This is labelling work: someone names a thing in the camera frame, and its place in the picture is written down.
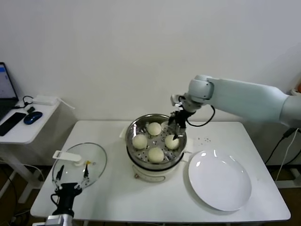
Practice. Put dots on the white side table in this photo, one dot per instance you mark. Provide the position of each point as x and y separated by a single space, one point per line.
35 131

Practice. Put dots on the black smartphone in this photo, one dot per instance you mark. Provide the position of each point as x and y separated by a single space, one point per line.
11 122

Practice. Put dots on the stainless steel steamer basket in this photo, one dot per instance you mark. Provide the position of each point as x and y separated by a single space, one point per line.
143 156

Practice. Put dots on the black laptop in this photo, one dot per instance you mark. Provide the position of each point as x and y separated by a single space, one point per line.
4 103

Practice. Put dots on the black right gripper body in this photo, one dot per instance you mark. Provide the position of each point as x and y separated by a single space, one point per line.
181 118

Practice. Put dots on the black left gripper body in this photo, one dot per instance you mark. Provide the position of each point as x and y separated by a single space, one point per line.
68 191

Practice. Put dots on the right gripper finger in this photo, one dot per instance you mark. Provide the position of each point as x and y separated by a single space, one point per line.
171 120
179 132

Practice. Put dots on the orange object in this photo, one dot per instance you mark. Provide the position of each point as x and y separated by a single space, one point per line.
299 88

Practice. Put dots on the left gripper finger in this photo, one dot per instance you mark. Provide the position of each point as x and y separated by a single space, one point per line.
86 174
60 174

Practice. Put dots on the white power box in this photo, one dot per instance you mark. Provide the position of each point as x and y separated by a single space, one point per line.
44 100

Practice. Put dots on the cream electric cooker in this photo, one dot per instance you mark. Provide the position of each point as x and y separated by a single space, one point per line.
150 176

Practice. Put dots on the scattered dark crumbs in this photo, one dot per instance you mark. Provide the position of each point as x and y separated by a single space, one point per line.
207 139

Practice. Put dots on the blue computer mouse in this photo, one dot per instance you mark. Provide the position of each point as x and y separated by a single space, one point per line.
33 118

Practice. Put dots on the white round plate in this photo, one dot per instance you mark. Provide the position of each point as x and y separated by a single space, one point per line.
218 179

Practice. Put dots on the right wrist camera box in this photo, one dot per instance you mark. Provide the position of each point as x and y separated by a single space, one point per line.
176 100

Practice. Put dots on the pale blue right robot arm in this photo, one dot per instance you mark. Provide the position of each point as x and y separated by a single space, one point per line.
247 99

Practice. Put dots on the white steamed baozi bun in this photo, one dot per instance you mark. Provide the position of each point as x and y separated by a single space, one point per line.
170 143
140 142
154 128
155 155

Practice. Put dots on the white stand foot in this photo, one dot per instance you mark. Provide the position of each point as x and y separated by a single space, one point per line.
285 183

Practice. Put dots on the small black dongle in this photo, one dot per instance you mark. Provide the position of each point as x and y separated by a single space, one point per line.
30 109

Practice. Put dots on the white shelf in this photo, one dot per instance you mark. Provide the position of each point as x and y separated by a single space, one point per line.
295 92

